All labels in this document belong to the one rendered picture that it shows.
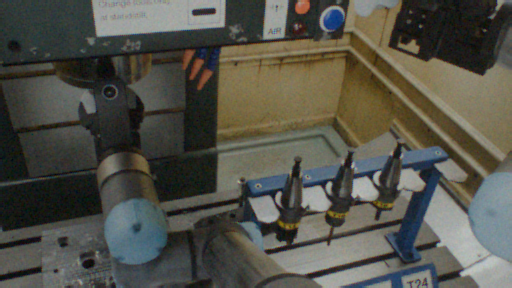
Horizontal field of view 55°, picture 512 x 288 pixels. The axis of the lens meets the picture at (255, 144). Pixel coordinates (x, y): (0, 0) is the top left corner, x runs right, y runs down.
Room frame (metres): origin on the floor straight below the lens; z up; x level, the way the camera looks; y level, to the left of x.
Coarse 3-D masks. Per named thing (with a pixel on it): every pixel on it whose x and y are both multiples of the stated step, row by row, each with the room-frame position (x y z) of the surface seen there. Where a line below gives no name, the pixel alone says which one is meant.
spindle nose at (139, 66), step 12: (84, 60) 0.64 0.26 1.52; (96, 60) 0.64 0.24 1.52; (108, 60) 0.65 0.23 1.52; (120, 60) 0.66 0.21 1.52; (132, 60) 0.67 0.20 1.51; (144, 60) 0.69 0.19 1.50; (60, 72) 0.65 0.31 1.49; (72, 72) 0.64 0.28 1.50; (84, 72) 0.64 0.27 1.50; (96, 72) 0.64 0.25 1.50; (108, 72) 0.65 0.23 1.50; (120, 72) 0.65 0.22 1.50; (132, 72) 0.67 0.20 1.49; (144, 72) 0.69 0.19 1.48; (72, 84) 0.65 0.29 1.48; (84, 84) 0.64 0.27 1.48
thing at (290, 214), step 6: (276, 198) 0.70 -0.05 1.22; (306, 198) 0.71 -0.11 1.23; (276, 204) 0.69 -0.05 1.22; (282, 204) 0.68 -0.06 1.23; (306, 204) 0.69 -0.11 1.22; (282, 210) 0.67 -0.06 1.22; (288, 210) 0.67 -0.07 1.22; (294, 210) 0.67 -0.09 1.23; (300, 210) 0.68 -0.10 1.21; (282, 216) 0.67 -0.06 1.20; (288, 216) 0.67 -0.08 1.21; (294, 216) 0.67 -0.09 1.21
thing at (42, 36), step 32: (0, 0) 0.49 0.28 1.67; (32, 0) 0.50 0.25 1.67; (64, 0) 0.51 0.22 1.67; (256, 0) 0.60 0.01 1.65; (288, 0) 0.62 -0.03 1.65; (0, 32) 0.49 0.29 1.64; (32, 32) 0.50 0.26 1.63; (64, 32) 0.51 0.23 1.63; (160, 32) 0.55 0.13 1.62; (192, 32) 0.57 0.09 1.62; (224, 32) 0.58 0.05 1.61; (256, 32) 0.60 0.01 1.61; (288, 32) 0.62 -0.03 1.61
